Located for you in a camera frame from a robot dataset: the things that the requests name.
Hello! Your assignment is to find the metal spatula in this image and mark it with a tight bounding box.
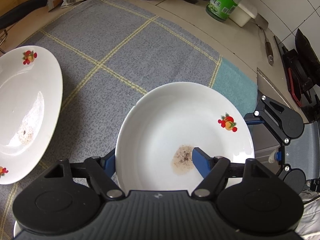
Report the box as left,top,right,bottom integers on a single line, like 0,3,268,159
254,13,274,66

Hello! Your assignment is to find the black gas stove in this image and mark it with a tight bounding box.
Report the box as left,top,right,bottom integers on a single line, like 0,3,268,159
274,30,319,122

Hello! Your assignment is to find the green pickle jar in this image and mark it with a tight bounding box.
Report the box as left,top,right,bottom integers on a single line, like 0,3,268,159
206,0,241,22

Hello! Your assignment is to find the white plate back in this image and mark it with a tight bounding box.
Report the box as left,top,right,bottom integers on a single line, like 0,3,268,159
1,46,63,185

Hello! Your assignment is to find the cleaver knife black handle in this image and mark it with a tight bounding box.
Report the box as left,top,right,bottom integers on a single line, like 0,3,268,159
0,0,48,29

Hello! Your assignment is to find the stained white plate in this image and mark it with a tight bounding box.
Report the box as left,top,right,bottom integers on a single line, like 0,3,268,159
116,82,254,192

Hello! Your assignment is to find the grey teal dish towel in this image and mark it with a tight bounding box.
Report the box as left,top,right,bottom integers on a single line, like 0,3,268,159
1,0,258,239

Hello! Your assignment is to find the white small container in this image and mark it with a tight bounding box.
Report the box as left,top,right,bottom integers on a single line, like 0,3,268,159
229,0,258,27

